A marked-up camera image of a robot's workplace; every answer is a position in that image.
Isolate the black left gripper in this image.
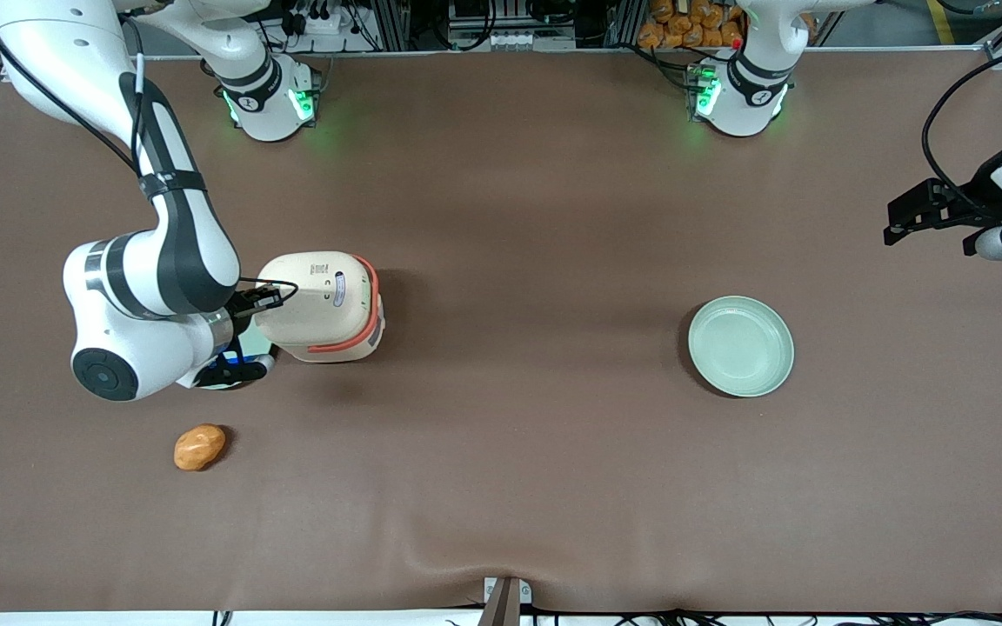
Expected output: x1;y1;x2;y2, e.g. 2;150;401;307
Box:
883;142;1002;247

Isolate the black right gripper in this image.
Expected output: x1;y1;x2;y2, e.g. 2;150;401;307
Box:
221;285;285;357

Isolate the orange bread roll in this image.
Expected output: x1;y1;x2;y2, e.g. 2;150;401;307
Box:
173;423;228;472

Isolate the white power strip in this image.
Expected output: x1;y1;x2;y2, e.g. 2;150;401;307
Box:
291;7;364;37

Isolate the brown table mat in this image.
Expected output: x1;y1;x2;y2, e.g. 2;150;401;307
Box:
0;48;1002;615

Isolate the white connector block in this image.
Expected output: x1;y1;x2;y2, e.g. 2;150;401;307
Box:
487;30;577;51

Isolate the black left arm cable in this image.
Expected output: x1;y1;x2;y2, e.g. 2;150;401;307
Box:
921;42;1002;218

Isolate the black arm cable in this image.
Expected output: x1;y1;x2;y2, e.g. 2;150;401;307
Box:
921;42;1002;218
0;17;300;302

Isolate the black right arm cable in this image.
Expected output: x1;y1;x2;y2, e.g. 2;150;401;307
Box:
0;17;300;302

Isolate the metal bracket at mat edge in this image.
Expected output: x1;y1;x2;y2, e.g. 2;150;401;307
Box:
477;576;533;626

